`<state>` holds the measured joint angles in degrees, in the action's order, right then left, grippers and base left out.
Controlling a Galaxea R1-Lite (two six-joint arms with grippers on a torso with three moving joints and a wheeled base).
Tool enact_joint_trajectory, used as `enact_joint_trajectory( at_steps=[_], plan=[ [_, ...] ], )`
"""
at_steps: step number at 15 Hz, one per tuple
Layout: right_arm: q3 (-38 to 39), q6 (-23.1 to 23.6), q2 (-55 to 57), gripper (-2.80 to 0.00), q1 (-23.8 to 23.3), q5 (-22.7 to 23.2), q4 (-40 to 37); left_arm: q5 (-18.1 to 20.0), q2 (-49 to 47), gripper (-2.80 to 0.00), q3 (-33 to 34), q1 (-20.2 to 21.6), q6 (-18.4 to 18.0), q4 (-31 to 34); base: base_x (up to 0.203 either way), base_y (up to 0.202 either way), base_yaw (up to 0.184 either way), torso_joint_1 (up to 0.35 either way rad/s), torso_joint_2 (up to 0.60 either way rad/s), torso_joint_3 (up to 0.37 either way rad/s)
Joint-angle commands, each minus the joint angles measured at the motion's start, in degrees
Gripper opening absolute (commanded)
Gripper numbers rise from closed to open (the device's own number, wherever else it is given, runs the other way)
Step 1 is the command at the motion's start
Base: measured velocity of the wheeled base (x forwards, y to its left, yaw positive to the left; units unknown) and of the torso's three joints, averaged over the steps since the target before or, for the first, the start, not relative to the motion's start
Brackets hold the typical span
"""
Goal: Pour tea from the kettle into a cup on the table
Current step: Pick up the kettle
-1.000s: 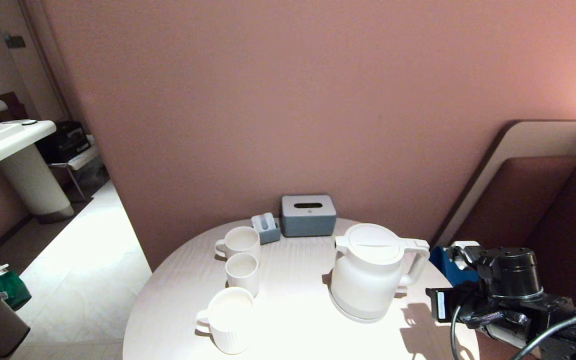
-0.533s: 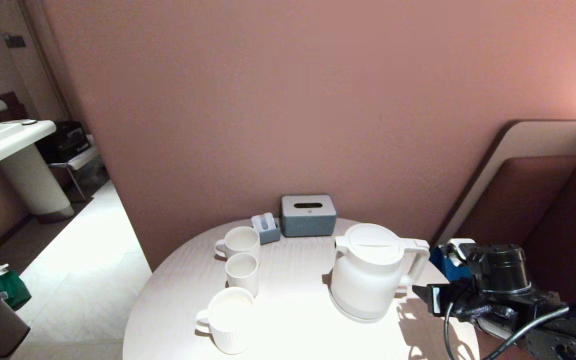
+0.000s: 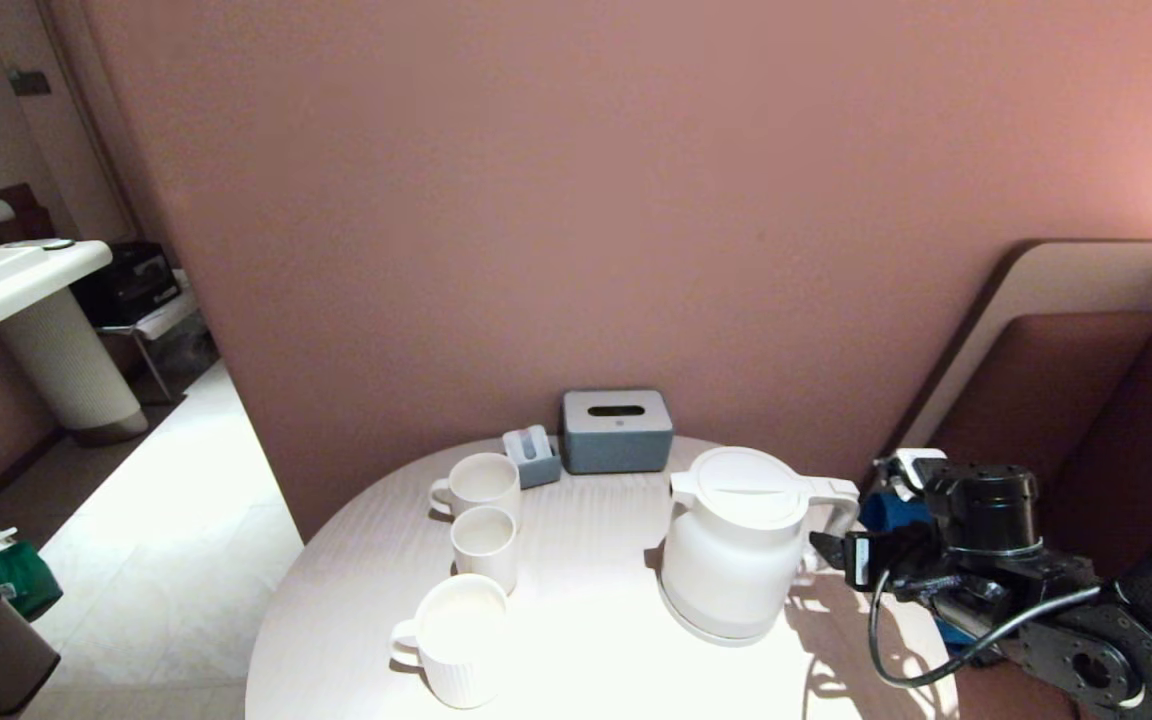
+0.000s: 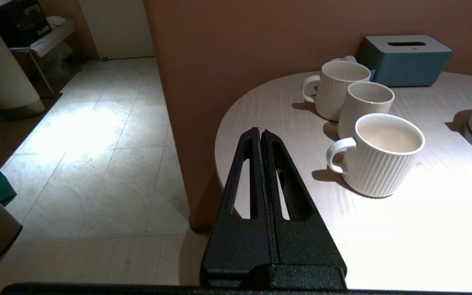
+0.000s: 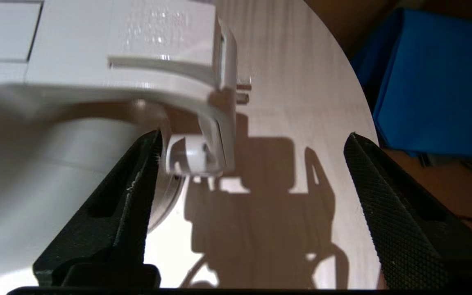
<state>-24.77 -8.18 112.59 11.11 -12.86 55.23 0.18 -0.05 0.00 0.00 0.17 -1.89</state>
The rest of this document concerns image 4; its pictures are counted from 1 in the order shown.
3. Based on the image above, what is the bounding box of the clear plastic bag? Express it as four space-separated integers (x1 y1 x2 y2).
35 41 75 82

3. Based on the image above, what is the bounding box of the small side table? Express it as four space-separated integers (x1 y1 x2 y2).
10 16 77 97

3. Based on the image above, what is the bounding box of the white ribbed basin pedestal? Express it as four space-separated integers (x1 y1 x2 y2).
0 12 46 119

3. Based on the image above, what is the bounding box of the small smooth white cup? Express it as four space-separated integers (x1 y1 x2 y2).
337 81 395 139

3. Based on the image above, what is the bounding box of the grey-blue tissue box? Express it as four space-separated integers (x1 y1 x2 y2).
356 35 454 87

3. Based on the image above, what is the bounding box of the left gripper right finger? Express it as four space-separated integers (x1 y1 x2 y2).
261 129 348 287

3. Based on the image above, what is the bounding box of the black box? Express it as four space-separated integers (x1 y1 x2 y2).
0 0 52 49

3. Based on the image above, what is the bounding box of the white ribbed mug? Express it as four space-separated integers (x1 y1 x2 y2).
326 113 426 198
302 60 372 122

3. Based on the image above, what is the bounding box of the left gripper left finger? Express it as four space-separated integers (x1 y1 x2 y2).
200 127 279 287

